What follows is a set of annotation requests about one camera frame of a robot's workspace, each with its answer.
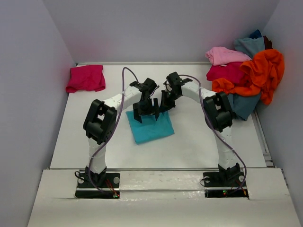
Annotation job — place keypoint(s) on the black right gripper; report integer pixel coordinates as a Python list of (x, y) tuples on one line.
[(165, 104)]

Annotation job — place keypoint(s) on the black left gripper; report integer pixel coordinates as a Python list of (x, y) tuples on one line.
[(150, 111)]

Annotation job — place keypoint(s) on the turquoise t-shirt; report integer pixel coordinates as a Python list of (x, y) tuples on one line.
[(150, 129)]

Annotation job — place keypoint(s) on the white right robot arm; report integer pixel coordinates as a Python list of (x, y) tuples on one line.
[(218, 117)]

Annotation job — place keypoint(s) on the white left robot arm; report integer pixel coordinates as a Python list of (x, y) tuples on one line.
[(102, 118)]

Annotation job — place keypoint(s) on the pink t-shirt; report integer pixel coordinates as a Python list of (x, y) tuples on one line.
[(221, 56)]

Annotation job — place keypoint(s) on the magenta t-shirt in pile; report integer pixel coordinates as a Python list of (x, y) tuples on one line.
[(230, 72)]

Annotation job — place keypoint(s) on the folded magenta t-shirt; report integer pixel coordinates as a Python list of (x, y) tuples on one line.
[(86, 78)]

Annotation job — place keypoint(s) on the slate blue t-shirt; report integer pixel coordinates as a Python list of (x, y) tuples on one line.
[(243, 106)]

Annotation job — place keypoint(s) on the orange t-shirt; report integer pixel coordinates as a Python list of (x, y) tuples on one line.
[(262, 75)]

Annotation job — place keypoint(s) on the grey-blue t-shirt at back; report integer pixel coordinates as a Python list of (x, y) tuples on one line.
[(249, 46)]

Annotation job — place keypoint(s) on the dark blue t-shirt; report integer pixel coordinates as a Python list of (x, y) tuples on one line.
[(255, 35)]

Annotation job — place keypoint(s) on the maroon t-shirt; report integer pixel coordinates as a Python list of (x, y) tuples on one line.
[(267, 43)]

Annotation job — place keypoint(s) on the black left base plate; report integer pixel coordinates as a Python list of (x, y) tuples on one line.
[(105, 188)]

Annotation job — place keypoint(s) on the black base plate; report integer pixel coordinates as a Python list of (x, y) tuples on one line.
[(217, 188), (105, 188)]

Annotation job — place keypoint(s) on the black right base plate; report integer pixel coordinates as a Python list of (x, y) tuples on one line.
[(217, 188)]

